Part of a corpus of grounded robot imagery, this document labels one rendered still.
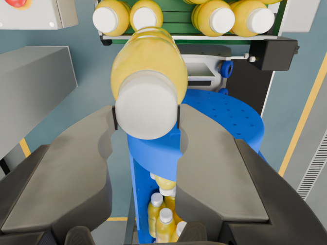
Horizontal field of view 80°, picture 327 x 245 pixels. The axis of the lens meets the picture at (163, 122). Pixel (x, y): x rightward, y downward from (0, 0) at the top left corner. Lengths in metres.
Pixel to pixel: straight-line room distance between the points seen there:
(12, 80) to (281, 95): 1.77
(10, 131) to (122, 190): 1.48
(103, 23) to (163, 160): 0.26
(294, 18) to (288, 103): 1.28
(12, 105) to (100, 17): 0.76
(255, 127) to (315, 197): 2.56
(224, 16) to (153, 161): 0.28
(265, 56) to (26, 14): 0.48
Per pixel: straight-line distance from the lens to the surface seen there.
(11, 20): 0.44
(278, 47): 0.54
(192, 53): 0.56
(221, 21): 0.40
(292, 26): 0.71
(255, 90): 1.56
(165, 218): 0.64
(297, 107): 1.99
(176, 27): 0.57
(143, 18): 0.38
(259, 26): 0.42
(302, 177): 2.59
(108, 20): 0.39
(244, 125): 0.40
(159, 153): 0.32
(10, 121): 1.07
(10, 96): 1.07
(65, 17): 0.44
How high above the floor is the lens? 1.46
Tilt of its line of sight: 60 degrees down
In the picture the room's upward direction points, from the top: 178 degrees clockwise
